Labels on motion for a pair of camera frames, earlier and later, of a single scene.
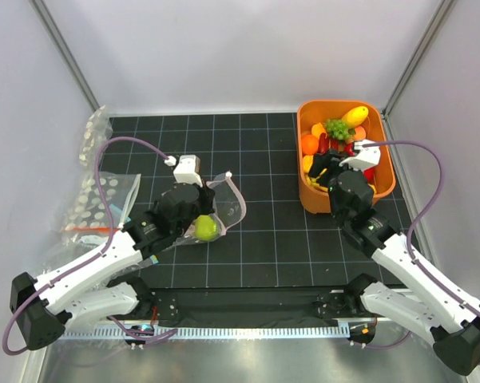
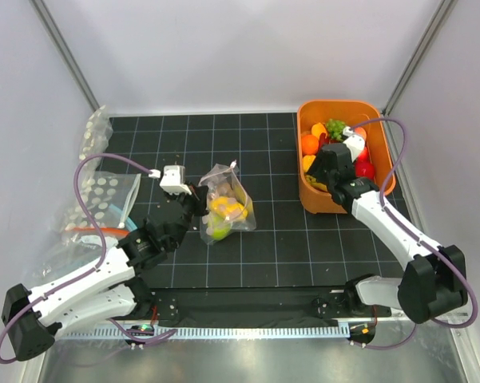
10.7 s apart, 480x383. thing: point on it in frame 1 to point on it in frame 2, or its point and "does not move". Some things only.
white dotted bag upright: x=97 y=132 does not move
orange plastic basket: x=312 y=112 does not move
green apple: x=205 y=228 to x=218 y=228
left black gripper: x=207 y=195 does not move
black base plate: x=258 y=302 does not move
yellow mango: x=355 y=117 to x=230 y=209
